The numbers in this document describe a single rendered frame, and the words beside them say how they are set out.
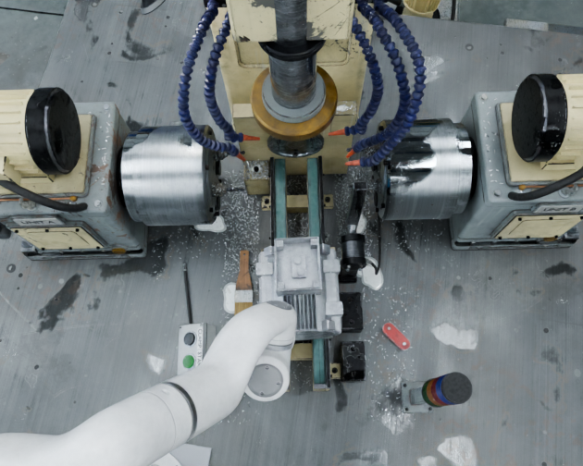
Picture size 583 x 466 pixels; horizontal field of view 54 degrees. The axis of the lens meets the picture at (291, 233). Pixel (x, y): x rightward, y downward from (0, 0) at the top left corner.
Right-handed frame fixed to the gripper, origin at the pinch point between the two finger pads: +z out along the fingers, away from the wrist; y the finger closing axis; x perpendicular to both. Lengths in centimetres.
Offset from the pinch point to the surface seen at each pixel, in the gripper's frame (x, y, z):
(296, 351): -17.1, 4.8, 19.7
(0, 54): 76, -138, 171
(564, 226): 15, 72, 19
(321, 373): -18.8, 10.9, 10.3
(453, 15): 80, 70, 122
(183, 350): -8.0, -20.4, 0.4
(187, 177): 29.8, -19.2, 11.4
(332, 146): 35, 16, 34
